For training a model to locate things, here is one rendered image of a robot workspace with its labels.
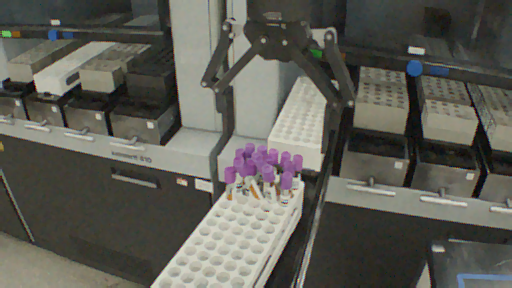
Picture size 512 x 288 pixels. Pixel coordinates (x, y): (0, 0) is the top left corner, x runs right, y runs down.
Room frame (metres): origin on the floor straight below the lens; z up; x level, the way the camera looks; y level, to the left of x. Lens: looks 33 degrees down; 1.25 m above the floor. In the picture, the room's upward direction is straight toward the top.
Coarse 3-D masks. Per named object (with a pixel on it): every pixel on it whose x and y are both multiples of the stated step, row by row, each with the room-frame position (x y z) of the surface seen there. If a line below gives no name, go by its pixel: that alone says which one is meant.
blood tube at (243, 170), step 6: (240, 162) 0.41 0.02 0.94; (240, 168) 0.40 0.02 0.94; (246, 168) 0.41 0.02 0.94; (240, 174) 0.41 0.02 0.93; (246, 174) 0.40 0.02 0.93; (246, 180) 0.41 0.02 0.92; (252, 180) 0.41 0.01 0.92; (252, 186) 0.41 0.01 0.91; (252, 192) 0.41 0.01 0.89; (258, 192) 0.41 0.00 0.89; (258, 198) 0.41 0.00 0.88; (264, 198) 0.42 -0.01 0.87
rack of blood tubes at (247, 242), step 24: (240, 192) 0.43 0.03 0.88; (264, 192) 0.43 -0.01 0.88; (216, 216) 0.39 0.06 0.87; (240, 216) 0.38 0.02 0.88; (264, 216) 0.39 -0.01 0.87; (288, 216) 0.38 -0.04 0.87; (192, 240) 0.34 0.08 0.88; (216, 240) 0.34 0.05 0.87; (240, 240) 0.33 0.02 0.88; (264, 240) 0.34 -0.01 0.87; (168, 264) 0.29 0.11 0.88; (192, 264) 0.30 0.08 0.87; (216, 264) 0.30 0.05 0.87; (240, 264) 0.30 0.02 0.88; (264, 264) 0.34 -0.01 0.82
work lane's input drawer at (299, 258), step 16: (336, 144) 0.67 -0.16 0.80; (304, 176) 0.55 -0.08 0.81; (320, 176) 0.54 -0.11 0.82; (304, 192) 0.51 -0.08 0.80; (320, 192) 0.51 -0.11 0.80; (304, 208) 0.47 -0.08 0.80; (320, 208) 0.47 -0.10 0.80; (304, 224) 0.44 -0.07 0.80; (288, 240) 0.40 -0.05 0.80; (304, 240) 0.39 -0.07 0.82; (288, 256) 0.37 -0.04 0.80; (304, 256) 0.37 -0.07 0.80; (272, 272) 0.34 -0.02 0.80; (288, 272) 0.34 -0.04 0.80; (304, 272) 0.34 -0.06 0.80
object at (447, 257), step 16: (432, 240) 0.38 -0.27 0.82; (432, 256) 0.34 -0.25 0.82; (448, 256) 0.34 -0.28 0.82; (464, 256) 0.34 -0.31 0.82; (480, 256) 0.34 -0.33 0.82; (496, 256) 0.33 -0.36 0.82; (416, 272) 0.37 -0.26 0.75; (432, 272) 0.32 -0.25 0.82; (448, 272) 0.31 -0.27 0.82; (464, 272) 0.31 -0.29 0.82; (480, 272) 0.31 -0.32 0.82; (496, 272) 0.30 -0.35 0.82
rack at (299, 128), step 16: (304, 80) 0.85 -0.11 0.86; (304, 96) 0.76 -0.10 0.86; (320, 96) 0.77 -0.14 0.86; (288, 112) 0.70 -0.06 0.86; (304, 112) 0.69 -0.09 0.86; (320, 112) 0.69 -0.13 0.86; (288, 128) 0.64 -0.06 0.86; (304, 128) 0.63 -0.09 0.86; (320, 128) 0.63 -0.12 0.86; (272, 144) 0.58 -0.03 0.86; (288, 144) 0.58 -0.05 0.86; (304, 144) 0.57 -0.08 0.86; (320, 144) 0.57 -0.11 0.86; (304, 160) 0.57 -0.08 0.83; (320, 160) 0.56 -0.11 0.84
